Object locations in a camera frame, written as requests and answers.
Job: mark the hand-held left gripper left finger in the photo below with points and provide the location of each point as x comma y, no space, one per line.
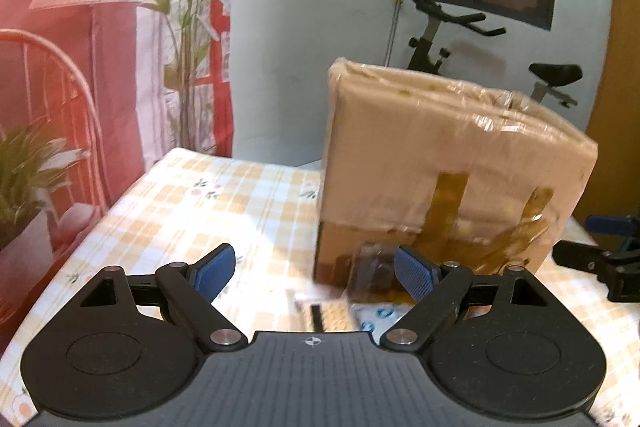
216,272

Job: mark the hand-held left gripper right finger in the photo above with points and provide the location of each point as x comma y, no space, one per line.
416,274

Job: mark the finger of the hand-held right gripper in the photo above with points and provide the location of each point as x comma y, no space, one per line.
575,254
612,224

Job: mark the clear dark snack packet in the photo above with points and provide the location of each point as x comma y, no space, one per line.
372,269

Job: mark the cardboard box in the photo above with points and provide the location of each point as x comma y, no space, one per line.
335,252

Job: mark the white blue-print snack packet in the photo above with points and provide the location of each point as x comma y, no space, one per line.
380,314

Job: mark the beige biscuit packet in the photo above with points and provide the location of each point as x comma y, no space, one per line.
330,314

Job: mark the black exercise bike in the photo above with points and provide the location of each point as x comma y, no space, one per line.
430,47

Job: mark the thin metal pole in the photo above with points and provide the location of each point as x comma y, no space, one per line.
392,32

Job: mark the printed wall backdrop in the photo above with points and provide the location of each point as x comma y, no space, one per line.
75,82

